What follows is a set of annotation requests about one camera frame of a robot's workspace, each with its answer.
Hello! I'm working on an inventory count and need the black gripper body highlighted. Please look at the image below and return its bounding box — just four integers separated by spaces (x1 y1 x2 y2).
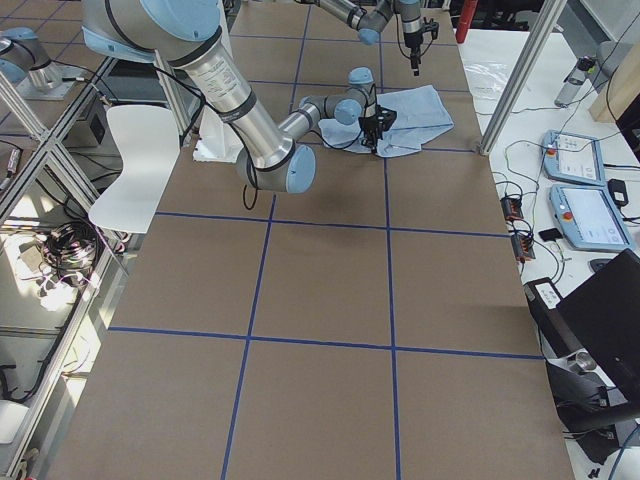
358 105 396 145
403 17 439 63

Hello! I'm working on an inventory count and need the light blue button shirt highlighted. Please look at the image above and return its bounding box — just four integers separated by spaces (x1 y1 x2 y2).
319 85 454 158

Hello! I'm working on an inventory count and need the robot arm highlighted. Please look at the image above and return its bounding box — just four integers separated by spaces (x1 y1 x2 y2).
82 1 397 194
300 0 439 76

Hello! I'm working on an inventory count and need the red cylinder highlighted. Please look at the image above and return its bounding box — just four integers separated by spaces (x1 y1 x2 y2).
455 0 478 44

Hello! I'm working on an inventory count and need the clear plastic bag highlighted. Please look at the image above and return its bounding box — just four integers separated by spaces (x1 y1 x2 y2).
463 61 511 100

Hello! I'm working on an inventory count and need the clear water bottle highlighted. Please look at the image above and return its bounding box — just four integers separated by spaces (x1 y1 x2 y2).
554 56 596 108

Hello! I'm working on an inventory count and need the upper teach pendant tablet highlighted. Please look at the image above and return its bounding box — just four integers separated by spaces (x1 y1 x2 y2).
542 130 606 186

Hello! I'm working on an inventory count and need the teach pendant tablet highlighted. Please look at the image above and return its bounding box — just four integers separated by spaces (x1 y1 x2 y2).
542 130 606 186
549 184 636 253

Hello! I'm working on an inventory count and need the white plastic chair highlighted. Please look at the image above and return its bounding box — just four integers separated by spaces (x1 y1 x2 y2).
89 104 180 234

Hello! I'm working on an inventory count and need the lower teach pendant tablet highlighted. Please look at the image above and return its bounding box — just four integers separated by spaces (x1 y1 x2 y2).
549 184 636 253

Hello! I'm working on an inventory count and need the aluminium frame post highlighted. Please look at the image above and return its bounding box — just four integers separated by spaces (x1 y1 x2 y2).
478 0 567 156

